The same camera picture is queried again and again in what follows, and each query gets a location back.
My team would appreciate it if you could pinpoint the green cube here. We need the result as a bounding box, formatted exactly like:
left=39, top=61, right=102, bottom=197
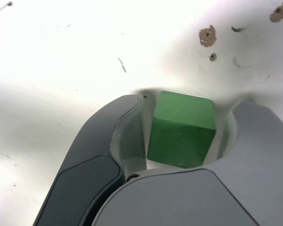
left=147, top=90, right=216, bottom=169

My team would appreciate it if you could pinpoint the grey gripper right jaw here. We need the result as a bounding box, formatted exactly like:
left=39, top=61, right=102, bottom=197
left=92, top=100, right=283, bottom=226

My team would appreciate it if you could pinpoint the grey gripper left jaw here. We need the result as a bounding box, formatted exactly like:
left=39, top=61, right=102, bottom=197
left=34, top=94, right=149, bottom=226

